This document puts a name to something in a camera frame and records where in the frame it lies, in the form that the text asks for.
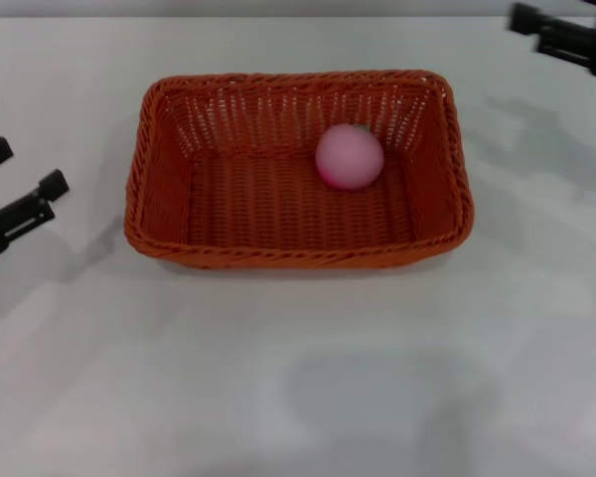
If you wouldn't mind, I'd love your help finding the pink peach toy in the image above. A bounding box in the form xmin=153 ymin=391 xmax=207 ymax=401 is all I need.
xmin=315 ymin=122 xmax=384 ymax=191

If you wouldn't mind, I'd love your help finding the orange woven plastic basket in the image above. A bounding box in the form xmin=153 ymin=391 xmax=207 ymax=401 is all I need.
xmin=123 ymin=69 xmax=477 ymax=272

